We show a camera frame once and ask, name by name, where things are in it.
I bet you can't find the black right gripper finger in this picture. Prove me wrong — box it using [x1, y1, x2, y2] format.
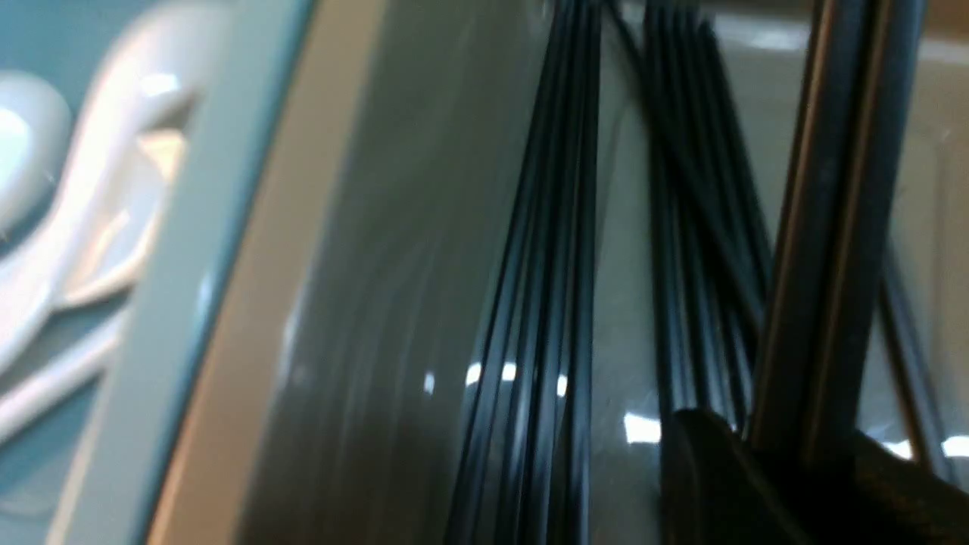
[660, 410, 968, 544]

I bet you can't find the black chopstick pair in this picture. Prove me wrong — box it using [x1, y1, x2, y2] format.
[748, 1, 927, 469]

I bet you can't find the black chopsticks bundle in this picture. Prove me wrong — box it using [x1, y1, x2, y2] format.
[443, 0, 958, 545]

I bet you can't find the brown plastic bin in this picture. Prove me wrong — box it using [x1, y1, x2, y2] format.
[141, 1, 967, 544]

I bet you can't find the blue plastic bin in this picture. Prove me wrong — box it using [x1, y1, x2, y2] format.
[2, 1, 314, 544]

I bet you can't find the white spoon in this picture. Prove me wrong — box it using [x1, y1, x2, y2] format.
[1, 71, 72, 237]
[2, 1, 233, 369]

